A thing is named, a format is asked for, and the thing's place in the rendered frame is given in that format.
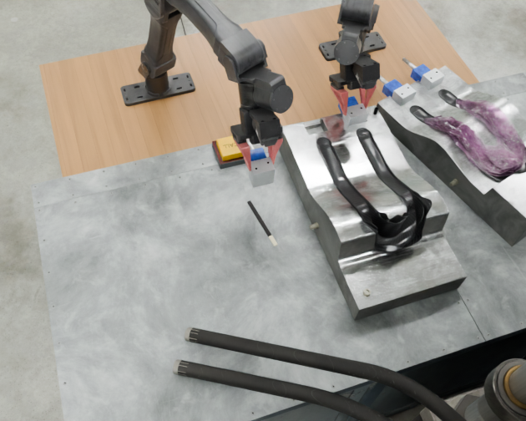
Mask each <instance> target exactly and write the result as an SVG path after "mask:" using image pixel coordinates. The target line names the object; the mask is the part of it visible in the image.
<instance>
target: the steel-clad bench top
mask: <svg viewBox="0 0 526 421"><path fill-rule="evenodd" d="M469 85H470V86H471V87H472V88H473V89H476V90H477V91H480V92H483V93H486V94H492V95H496V96H499V97H501V98H504V99H506V100H507V101H508V102H510V103H511V104H512V105H513V106H514V107H515V108H516V109H517V110H518V111H519V113H520V114H521V115H522V116H523V117H524V118H525V119H526V72H523V73H520V74H513V75H509V76H505V77H502V78H498V79H491V80H487V81H483V82H480V83H475V84H469ZM391 134H392V133H391ZM392 136H393V138H394V139H395V141H396V143H397V145H398V147H399V149H400V151H401V152H402V155H403V156H404V158H405V160H406V162H407V163H408V165H409V166H410V167H411V169H412V170H413V171H414V172H415V173H416V174H417V175H419V176H420V177H421V178H423V179H424V180H425V181H426V182H427V183H429V184H430V185H431V186H432V187H433V188H434V189H435V190H436V191H437V192H438V193H439V195H440V196H441V197H442V198H443V201H444V202H445V204H446V206H447V208H448V210H449V215H448V218H447V221H446V223H445V225H444V227H443V234H444V237H445V239H446V241H447V242H448V244H449V246H450V247H451V249H452V251H453V253H454V255H455V257H457V259H458V262H459V263H460V265H461V267H462V269H463V270H464V272H465V273H466V275H467V278H466V279H465V280H464V282H463V283H462V285H461V286H460V287H459V288H458V289H455V290H451V291H449V292H444V293H442V294H438V295H436V296H433V297H429V298H425V299H422V300H420V301H417V302H412V303H409V304H407V305H404V306H400V307H396V308H393V309H390V310H387V311H385V312H380V313H377V314H374V315H371V316H369V317H364V318H361V319H358V320H356V321H354V319H353V317H352V314H351V312H350V309H349V307H348V305H347V304H346V300H345V298H344V296H343V294H342V292H341V289H340V287H339V285H338V283H337V280H336V278H335V276H334V273H333V271H332V269H331V266H330V264H329V262H328V260H327V258H326V255H325V253H324V251H323V249H322V247H321V243H320V242H319V240H318V237H317V235H316V233H315V230H314V229H313V230H311V229H310V227H309V225H311V221H310V219H309V216H308V215H307V213H306V209H305V207H304V205H303V204H302V201H301V198H300V196H299V194H298V192H297V190H296V187H295V185H294V183H293V180H292V178H291V176H290V173H289V171H288V169H287V168H286V164H285V162H284V160H283V158H282V156H281V152H280V151H279V150H278V152H277V154H276V159H275V163H274V167H275V169H276V170H275V177H274V183H271V184H268V185H262V186H257V187H254V188H253V187H252V184H251V182H250V178H249V176H248V174H249V170H248V168H247V165H246V164H242V165H236V166H231V167H228V168H224V169H220V167H219V164H218V161H217V159H216V157H215V152H214V151H213V148H212V144H208V145H201V146H198V147H194V148H190V149H187V150H180V151H176V152H172V153H168V154H164V155H158V156H154V157H150V158H146V159H142V160H136V161H132V162H129V163H124V164H121V165H114V166H110V167H106V168H103V169H98V170H92V171H88V172H84V173H81V174H76V175H70V176H66V177H63V178H58V179H55V180H48V181H44V182H40V183H37V184H32V185H31V190H32V196H33V207H34V213H35V219H36V225H37V231H38V242H39V248H40V254H41V260H42V266H43V277H44V283H45V289H46V295H47V301H48V312H49V318H50V324H51V330H52V336H53V347H54V353H55V359H56V365H57V371H58V382H59V388H60V394H61V400H62V406H63V417H64V421H251V420H254V419H257V418H261V417H264V416H266V415H269V414H272V413H276V412H279V411H281V410H284V409H287V408H291V407H294V406H296V405H299V404H302V403H306V402H303V401H299V400H295V399H291V398H283V397H280V396H275V395H271V394H268V393H260V392H256V391H252V390H248V389H243V388H237V387H232V386H229V385H224V384H220V383H213V382H209V381H205V380H201V379H197V378H190V377H186V376H181V375H178V374H174V373H173V366H174V362H175V360H177V359H179V360H184V361H188V362H192V363H200V364H204V365H208V366H212V367H217V368H224V369H229V370H232V371H236V372H241V373H248V374H253V375H257V376H261V377H265V378H273V379H277V380H281V381H285V382H289V383H297V384H301V385H306V386H309V387H313V388H319V389H323V390H326V391H329V392H332V393H335V392H338V391H341V390H343V389H346V388H350V387H353V386H356V385H358V384H361V383H365V382H368V381H371V380H367V379H364V378H357V377H353V376H348V375H344V374H340V373H333V372H329V371H325V370H320V369H317V368H309V367H305V366H301V365H297V364H293V363H286V362H282V361H277V360H274V359H269V358H263V357H258V356H254V355H250V354H246V353H238V352H235V351H231V350H226V349H222V348H218V347H211V346H207V345H203V344H198V343H195V342H188V341H185V331H186V329H187V328H188V327H194V328H199V329H203V330H207V331H212V332H218V333H223V334H227V335H231V336H236V337H243V338H248V339H252V340H256V341H261V342H268V343H272V344H276V345H281V346H285V347H293V348H297V349H301V350H306V351H310V352H314V353H321V354H326V355H330V356H334V357H339V358H346V359H351V360H355V361H359V362H364V363H370V364H374V365H377V366H380V367H383V368H388V369H390V370H392V371H395V372H398V371H401V370H403V369H405V368H410V367H412V366H415V365H418V364H420V363H425V362H427V361H430V360H433V359H435V358H440V357H442V356H445V355H448V354H450V353H455V352H457V351H460V350H463V349H465V348H468V347H472V346H475V345H478V344H480V343H483V342H487V341H489V340H492V339H494V338H497V337H501V336H504V335H507V334H510V333H512V332H517V331H519V330H522V329H525V328H526V236H525V237H524V238H523V239H522V240H521V241H519V242H518V243H517V244H515V245H514V246H510V245H509V244H508V243H507V242H506V241H505V240H504V239H503V238H502V237H501V236H500V235H499V234H498V233H497V232H496V231H495V230H494V229H493V228H491V227H490V226H489V225H488V224H487V223H486V222H485V221H484V220H483V219H482V218H481V217H480V216H479V215H478V214H476V213H475V212H474V211H473V210H472V209H471V208H470V207H469V206H468V205H467V204H466V203H465V202H464V201H463V200H461V199H460V198H459V197H458V196H457V195H456V194H455V193H454V192H453V191H452V190H451V189H450V188H449V187H448V186H446V185H445V184H444V183H443V182H442V181H441V180H440V179H439V178H438V177H437V176H436V175H435V174H434V173H432V172H431V171H430V169H428V167H426V166H425V164H423V162H421V161H420V160H419V159H418V158H417V157H416V156H415V155H414V154H413V153H412V152H411V151H410V150H409V149H408V148H407V147H406V146H405V145H403V144H402V143H401V142H400V141H399V140H398V139H397V138H396V137H395V136H394V135H393V134H392ZM249 200H250V201H251V202H252V204H253V206H254V207H255V208H256V210H257V212H258V213H259V215H260V217H261V219H262V220H263V221H264V222H265V224H266V226H267V228H268V229H269V231H270V233H271V234H272V235H273V237H274V239H275V240H276V242H277V244H278V245H277V246H273V244H272V242H271V240H270V238H269V237H268V235H267V234H266V232H265V231H264V229H263V227H262V226H261V224H260V222H259V221H258V220H257V218H256V216H255V214H254V213H253V211H252V209H251V208H250V207H249V205H248V203H247V201H249Z"/></svg>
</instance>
